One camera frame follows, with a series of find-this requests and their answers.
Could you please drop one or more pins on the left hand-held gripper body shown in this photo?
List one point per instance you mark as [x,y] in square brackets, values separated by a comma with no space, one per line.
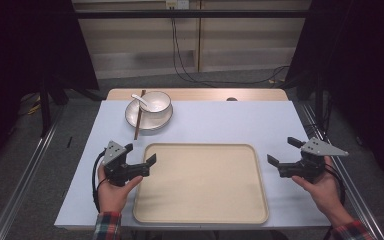
[117,170]

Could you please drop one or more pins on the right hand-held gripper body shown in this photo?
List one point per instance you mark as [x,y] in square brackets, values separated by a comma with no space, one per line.
[308,166]

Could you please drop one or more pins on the person's left hand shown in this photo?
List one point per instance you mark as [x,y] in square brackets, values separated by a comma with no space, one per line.
[113,196]

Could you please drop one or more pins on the person's right hand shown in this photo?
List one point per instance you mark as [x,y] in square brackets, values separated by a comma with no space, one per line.
[325,193]

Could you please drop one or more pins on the brown wooden chopsticks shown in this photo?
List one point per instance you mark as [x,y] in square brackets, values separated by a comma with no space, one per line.
[138,121]

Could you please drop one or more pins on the white ceramic plate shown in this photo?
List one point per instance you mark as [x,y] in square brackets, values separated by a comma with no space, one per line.
[131,116]

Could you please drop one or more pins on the black metal stand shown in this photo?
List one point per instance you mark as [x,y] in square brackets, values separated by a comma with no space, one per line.
[45,110]
[319,100]

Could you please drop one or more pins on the white ceramic spoon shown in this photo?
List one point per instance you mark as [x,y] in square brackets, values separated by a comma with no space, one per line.
[139,99]

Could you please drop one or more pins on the white ceramic bowl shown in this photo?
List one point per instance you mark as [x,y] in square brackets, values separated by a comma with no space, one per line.
[158,104]

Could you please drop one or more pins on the beige plastic tray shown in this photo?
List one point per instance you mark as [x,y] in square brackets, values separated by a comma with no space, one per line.
[201,186]

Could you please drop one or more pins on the light blue table mat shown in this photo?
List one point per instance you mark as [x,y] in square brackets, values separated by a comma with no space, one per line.
[213,123]

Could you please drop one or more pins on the black curtain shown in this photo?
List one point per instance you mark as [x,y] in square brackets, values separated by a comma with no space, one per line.
[20,50]
[363,66]

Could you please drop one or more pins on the black horizontal metal bar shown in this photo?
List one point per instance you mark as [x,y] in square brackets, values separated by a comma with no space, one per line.
[193,14]

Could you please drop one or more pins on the metal floor rail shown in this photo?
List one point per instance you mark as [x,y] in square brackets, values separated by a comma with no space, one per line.
[353,186]
[23,180]

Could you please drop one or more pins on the white wall outlet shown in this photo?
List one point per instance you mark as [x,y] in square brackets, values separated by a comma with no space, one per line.
[177,4]

